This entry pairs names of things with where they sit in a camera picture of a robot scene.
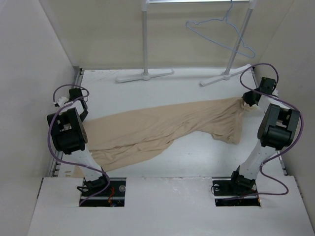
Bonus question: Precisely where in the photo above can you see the beige trousers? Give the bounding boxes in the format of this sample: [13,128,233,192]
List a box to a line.
[83,97,261,173]

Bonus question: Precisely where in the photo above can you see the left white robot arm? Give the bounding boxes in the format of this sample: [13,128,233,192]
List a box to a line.
[47,86,110,197]

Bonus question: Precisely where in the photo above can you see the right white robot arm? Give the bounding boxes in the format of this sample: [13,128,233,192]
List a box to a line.
[228,77,301,195]

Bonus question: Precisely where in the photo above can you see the white clothes rack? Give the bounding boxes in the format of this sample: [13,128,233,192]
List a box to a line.
[116,0,257,87]

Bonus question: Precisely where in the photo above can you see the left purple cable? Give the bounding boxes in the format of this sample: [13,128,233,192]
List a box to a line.
[46,84,112,206]

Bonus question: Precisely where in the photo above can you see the purple cable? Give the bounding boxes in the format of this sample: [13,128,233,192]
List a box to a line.
[46,84,112,206]
[239,63,305,200]

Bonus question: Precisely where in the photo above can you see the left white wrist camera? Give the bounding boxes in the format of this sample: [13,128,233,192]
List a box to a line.
[54,96,69,108]

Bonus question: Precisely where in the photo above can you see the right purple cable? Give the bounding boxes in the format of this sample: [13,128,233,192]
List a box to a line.
[239,63,305,200]

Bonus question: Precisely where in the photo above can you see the blue wire hanger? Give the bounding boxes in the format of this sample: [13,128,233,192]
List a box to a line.
[186,0,256,59]

